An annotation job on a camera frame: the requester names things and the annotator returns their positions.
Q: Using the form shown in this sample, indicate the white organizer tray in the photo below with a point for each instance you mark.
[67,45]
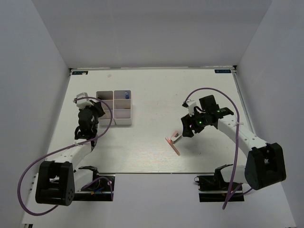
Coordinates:
[123,108]
[108,98]

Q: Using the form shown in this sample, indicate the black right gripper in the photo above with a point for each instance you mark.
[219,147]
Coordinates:
[187,121]

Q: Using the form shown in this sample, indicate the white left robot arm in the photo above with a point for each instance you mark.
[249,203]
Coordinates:
[57,178]

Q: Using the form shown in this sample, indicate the left corner label sticker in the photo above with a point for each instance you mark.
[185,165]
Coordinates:
[79,72]

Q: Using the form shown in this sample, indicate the right corner label sticker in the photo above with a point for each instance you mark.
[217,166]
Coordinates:
[222,71]

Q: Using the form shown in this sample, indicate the white left organizer tray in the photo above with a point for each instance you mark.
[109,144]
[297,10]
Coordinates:
[108,98]

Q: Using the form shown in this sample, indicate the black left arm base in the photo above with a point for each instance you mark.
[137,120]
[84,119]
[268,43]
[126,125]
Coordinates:
[91,185]

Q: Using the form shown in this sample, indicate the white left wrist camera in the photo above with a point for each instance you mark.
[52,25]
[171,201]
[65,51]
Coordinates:
[82,101]

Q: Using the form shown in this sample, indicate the white right organizer tray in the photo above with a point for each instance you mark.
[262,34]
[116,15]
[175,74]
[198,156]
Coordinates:
[123,108]

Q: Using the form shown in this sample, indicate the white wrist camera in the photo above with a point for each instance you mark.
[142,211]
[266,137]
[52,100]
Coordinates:
[190,105]
[82,101]

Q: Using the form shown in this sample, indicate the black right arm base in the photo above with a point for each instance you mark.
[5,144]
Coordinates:
[212,187]

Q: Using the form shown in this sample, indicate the corner label sticker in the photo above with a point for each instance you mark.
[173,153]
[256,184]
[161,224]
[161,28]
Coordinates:
[222,71]
[79,72]

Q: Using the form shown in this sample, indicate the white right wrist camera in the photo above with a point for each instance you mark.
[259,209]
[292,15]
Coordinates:
[190,105]

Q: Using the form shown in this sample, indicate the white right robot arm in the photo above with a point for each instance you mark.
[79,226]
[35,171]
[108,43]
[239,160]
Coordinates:
[265,163]

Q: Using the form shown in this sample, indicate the pink lead refill tube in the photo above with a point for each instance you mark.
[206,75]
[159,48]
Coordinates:
[172,146]

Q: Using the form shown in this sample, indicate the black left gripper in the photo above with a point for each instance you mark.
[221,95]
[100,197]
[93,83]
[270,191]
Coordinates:
[97,107]

